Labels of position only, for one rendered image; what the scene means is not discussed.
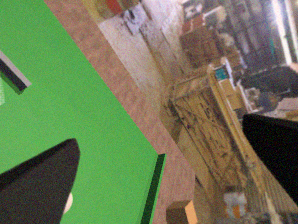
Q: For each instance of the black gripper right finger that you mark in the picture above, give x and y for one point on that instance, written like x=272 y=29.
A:
x=275 y=141

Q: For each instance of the white golf ball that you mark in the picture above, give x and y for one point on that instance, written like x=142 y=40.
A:
x=68 y=203

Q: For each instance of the green putting mat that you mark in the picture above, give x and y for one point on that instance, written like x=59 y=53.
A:
x=68 y=99

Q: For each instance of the brown block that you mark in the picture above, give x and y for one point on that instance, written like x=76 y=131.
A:
x=181 y=212

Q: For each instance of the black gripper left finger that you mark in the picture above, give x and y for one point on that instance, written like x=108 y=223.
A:
x=37 y=190

